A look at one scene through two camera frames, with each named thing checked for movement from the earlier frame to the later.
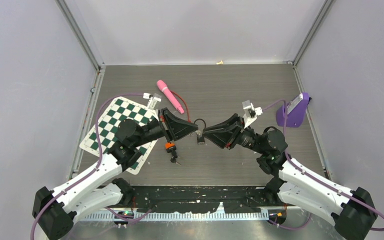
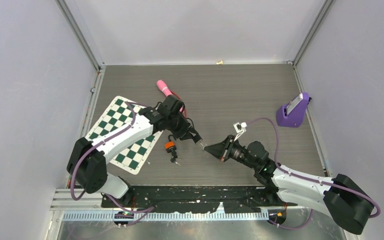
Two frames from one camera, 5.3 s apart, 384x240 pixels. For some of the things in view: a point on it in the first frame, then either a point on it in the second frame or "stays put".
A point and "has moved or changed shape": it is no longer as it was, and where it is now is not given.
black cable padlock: (200, 138) has moved or changed shape
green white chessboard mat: (123, 109) stays put
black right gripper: (227, 133) to (222, 150)
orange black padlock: (170, 147) stays put
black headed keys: (174, 157) stays put
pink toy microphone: (163, 87) stays put
